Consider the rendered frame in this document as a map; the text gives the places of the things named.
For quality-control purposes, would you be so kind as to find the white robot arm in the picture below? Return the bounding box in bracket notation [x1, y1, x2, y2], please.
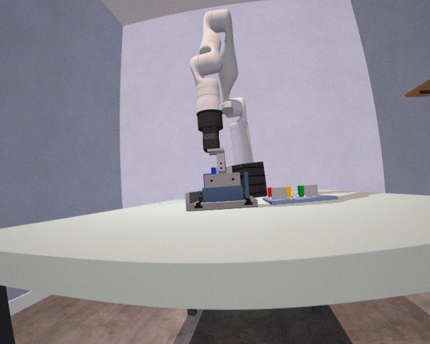
[190, 9, 254, 165]

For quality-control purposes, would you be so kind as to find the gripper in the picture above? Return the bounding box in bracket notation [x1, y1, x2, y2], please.
[196, 94, 234, 172]

